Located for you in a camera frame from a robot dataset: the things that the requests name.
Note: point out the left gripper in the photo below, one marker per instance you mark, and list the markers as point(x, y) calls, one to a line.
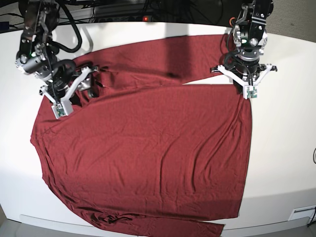
point(243, 73)

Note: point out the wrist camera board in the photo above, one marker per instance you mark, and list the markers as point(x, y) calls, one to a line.
point(62, 110)
point(250, 92)

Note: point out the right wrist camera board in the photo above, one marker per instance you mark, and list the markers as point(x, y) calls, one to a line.
point(62, 110)

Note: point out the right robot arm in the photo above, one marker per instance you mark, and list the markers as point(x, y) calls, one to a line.
point(37, 56)

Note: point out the black power strip red switch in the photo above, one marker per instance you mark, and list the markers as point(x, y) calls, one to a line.
point(136, 18)

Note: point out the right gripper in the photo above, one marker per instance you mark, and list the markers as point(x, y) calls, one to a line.
point(67, 79)

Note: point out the dark red long-sleeve shirt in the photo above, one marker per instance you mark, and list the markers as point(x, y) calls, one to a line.
point(154, 155)

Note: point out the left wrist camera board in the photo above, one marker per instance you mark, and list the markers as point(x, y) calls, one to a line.
point(250, 92)

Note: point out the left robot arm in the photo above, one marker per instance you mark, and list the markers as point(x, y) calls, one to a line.
point(246, 42)

